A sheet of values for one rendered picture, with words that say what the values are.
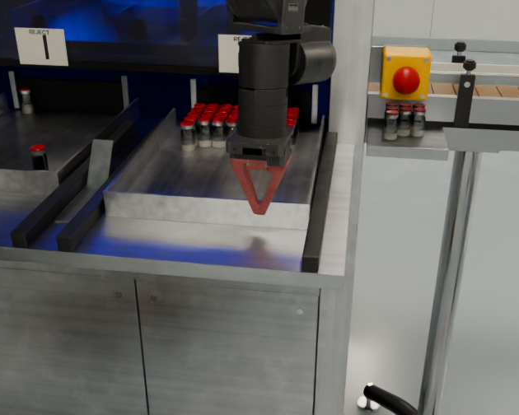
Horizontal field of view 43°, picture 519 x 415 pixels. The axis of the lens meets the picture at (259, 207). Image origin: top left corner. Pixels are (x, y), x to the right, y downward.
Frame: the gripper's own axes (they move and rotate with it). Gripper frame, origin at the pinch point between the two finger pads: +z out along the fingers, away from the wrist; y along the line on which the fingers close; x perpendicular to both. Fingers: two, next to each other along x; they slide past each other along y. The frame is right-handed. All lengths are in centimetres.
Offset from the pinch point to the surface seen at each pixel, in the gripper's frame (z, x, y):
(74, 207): 2.7, 24.7, 1.7
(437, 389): 58, -32, 55
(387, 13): -6, -23, 495
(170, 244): 3.8, 9.7, -5.1
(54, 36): -17, 39, 28
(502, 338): 75, -59, 114
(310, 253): 2.1, -7.0, -7.9
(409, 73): -13.8, -17.7, 26.2
